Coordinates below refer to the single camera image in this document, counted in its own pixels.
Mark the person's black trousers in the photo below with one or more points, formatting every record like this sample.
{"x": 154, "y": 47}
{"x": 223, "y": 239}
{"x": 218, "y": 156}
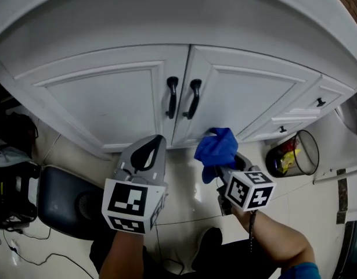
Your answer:
{"x": 210, "y": 243}

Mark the dark stone threshold strip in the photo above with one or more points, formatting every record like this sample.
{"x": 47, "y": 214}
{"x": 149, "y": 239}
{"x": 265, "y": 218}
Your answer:
{"x": 342, "y": 196}

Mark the person's left forearm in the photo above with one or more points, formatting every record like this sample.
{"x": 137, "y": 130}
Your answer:
{"x": 123, "y": 257}

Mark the white sink cabinet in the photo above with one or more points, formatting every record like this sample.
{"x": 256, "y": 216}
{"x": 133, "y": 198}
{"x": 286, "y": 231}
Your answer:
{"x": 108, "y": 103}

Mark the yellow wrapper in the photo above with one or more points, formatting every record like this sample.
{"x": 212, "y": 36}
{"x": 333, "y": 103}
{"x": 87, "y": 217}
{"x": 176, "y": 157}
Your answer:
{"x": 290, "y": 160}

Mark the person's right forearm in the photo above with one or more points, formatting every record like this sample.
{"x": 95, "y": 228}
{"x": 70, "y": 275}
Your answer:
{"x": 271, "y": 237}

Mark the black mesh trash bin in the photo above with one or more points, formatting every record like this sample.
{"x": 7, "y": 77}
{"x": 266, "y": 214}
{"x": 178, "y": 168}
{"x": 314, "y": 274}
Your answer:
{"x": 307, "y": 153}

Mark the white bathroom fixture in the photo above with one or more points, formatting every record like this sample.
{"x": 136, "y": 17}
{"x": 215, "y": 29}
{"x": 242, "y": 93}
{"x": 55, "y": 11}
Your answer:
{"x": 338, "y": 144}

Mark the dark padded chair seat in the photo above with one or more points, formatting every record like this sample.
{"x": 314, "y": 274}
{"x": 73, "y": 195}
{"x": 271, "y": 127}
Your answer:
{"x": 62, "y": 196}

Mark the black backpack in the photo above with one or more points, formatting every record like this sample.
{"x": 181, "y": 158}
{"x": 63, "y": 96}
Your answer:
{"x": 15, "y": 132}

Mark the black plastic stool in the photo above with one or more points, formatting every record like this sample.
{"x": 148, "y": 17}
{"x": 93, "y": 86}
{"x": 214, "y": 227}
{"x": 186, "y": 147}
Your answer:
{"x": 10, "y": 190}

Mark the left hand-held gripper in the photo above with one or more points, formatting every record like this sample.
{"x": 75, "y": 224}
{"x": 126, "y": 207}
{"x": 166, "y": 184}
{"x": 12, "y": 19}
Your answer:
{"x": 129, "y": 202}

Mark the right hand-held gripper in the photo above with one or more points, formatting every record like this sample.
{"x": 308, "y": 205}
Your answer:
{"x": 248, "y": 190}

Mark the black drawer knob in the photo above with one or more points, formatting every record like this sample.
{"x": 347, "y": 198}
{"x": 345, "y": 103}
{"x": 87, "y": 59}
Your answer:
{"x": 282, "y": 129}
{"x": 320, "y": 102}

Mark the blue cloth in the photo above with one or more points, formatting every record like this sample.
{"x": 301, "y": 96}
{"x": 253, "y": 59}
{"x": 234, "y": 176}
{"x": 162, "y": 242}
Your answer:
{"x": 216, "y": 150}

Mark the grey fabric bag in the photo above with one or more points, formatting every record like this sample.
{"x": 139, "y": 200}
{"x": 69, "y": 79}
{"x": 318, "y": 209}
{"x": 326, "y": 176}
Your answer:
{"x": 7, "y": 157}

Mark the person's blue sleeve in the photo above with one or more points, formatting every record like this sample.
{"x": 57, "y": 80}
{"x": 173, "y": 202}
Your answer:
{"x": 303, "y": 272}

